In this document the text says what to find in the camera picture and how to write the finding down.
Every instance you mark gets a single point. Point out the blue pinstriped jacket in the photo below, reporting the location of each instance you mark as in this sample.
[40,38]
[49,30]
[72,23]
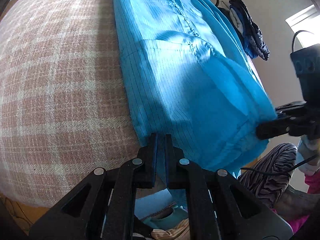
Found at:
[187,80]

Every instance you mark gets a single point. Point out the grey folded garment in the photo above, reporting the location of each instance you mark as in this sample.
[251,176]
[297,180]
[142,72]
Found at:
[236,20]

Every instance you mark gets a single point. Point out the window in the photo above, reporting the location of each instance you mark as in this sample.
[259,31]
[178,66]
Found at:
[305,17]

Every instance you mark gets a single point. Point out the person's right hand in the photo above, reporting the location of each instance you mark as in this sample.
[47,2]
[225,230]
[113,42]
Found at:
[311,155]

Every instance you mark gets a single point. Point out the pink plaid blanket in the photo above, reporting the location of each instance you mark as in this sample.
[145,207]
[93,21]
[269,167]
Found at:
[62,92]

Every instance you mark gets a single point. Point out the navy quilted jacket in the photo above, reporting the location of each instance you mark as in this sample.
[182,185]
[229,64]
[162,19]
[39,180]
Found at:
[257,40]

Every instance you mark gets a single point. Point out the zebra striped pants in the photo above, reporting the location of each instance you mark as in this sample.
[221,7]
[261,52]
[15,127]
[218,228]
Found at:
[267,170]

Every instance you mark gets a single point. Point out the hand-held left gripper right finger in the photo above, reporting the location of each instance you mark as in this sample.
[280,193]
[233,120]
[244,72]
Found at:
[167,160]

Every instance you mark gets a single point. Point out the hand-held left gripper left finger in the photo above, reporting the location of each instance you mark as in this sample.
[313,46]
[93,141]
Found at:
[154,155]

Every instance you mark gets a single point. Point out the blue folded garment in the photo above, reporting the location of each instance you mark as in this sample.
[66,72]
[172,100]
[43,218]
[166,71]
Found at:
[247,37]

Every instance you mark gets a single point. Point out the black folded garment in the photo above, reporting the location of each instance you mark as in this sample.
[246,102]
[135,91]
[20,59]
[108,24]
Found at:
[225,11]

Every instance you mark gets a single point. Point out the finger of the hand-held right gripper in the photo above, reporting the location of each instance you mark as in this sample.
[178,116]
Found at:
[280,128]
[292,108]

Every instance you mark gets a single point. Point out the teal cloth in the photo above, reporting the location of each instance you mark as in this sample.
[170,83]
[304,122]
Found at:
[172,215]

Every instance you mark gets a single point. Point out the orange striped cloth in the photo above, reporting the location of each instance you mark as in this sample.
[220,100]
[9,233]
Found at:
[172,231]

